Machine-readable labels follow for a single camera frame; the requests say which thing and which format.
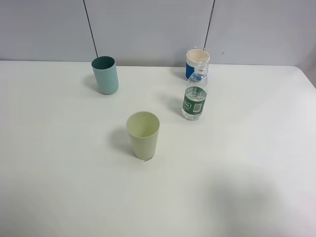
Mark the pale green plastic cup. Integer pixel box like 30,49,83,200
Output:
126,111,160,160

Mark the clear water bottle green label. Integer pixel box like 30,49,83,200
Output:
182,61,208,121

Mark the blue and white paper cup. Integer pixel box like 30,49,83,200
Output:
186,47,210,79

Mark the teal plastic cup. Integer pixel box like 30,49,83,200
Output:
91,56,119,95

